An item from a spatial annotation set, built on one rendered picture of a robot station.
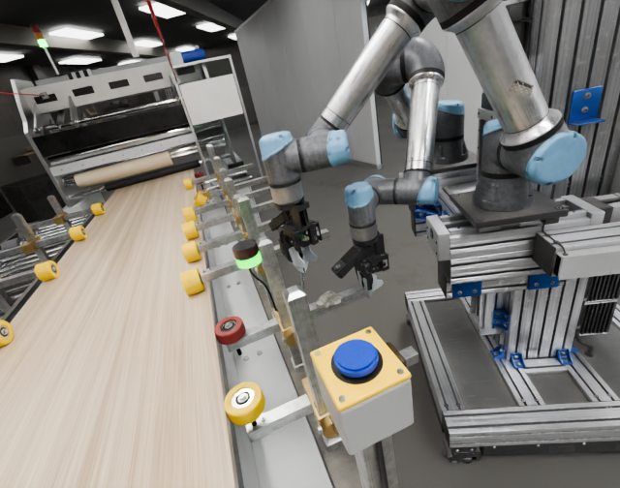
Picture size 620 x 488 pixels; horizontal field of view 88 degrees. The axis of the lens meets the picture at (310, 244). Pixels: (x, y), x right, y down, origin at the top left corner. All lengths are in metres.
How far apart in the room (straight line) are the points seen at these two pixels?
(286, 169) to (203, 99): 2.55
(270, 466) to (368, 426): 0.68
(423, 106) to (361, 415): 0.83
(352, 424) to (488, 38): 0.68
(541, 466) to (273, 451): 1.08
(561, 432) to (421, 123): 1.17
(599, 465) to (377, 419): 1.51
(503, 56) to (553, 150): 0.22
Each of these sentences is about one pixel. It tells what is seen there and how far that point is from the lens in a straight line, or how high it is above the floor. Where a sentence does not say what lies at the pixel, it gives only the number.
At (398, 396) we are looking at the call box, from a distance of 0.32.
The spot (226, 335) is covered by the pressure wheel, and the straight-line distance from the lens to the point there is 0.91.
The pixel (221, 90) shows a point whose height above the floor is 1.50.
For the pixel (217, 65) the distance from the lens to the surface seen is 3.26.
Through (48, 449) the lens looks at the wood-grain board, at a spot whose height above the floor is 0.90.
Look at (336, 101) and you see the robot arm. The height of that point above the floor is 1.39.
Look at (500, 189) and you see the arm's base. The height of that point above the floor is 1.10.
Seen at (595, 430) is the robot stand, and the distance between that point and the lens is 1.62.
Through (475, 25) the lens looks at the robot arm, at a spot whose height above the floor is 1.48.
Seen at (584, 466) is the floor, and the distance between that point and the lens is 1.77.
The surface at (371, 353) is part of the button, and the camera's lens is 0.31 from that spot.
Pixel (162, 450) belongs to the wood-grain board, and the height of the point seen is 0.90.
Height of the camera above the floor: 1.46
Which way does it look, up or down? 27 degrees down
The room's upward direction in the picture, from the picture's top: 13 degrees counter-clockwise
